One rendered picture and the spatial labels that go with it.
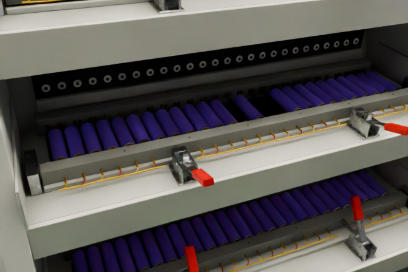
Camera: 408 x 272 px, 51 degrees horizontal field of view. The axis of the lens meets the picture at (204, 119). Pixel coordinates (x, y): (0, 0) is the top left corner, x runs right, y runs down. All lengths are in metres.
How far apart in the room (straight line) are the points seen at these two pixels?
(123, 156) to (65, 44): 0.15
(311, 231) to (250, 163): 0.21
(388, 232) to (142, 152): 0.44
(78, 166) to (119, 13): 0.18
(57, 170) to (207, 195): 0.17
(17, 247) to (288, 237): 0.39
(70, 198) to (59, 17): 0.19
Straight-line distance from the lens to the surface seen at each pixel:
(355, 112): 0.63
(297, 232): 0.69
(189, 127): 0.56
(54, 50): 0.44
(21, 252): 0.49
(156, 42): 0.46
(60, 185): 0.51
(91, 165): 0.51
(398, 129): 0.59
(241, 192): 0.54
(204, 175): 0.45
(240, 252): 0.66
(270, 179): 0.55
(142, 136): 0.55
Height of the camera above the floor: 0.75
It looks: 16 degrees down
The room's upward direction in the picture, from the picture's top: 5 degrees counter-clockwise
